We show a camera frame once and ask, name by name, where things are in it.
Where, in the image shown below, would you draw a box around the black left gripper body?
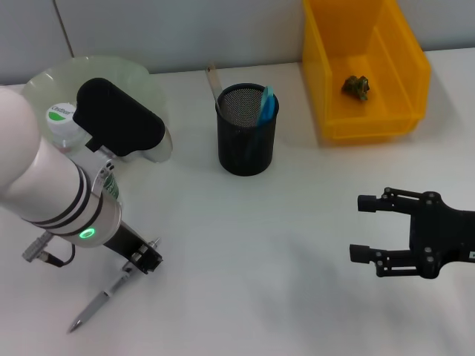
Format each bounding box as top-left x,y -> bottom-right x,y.
102,221 -> 151,260

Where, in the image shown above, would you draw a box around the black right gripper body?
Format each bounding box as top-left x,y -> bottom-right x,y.
410,191 -> 475,279

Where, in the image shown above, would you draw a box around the silver ballpoint pen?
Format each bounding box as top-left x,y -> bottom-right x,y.
66,237 -> 163,334

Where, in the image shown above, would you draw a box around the blue scissors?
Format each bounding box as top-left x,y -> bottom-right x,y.
246,85 -> 280,160

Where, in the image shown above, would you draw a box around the clear water bottle green label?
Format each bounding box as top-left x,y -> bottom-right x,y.
45,102 -> 122,207

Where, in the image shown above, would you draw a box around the clear plastic ruler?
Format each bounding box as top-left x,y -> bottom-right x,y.
205,63 -> 226,114

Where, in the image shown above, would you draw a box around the black mesh pen holder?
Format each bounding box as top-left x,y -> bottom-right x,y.
216,83 -> 280,177

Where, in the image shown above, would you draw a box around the pale green wavy fruit plate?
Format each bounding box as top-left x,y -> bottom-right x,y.
22,55 -> 174,164

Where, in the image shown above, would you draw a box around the yellow plastic storage bin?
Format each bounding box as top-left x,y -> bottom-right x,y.
302,0 -> 432,144

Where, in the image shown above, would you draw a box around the left gripper cable with plug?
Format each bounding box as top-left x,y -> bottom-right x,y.
22,237 -> 77,267

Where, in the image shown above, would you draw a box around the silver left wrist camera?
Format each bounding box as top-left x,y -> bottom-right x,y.
72,76 -> 167,164

